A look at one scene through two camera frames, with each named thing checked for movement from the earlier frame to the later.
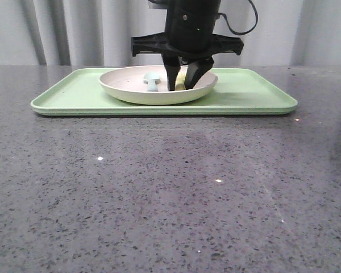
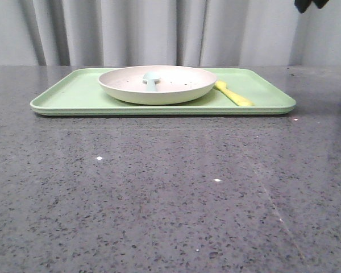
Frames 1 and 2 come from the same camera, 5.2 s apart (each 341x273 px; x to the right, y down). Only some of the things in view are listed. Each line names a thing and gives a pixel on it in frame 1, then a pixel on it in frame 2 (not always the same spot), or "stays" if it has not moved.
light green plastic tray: [237, 92] stays
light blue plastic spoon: [152, 78] stays
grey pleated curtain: [99, 32] stays
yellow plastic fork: [180, 81] -> [239, 100]
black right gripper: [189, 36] -> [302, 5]
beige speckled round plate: [150, 85] stays
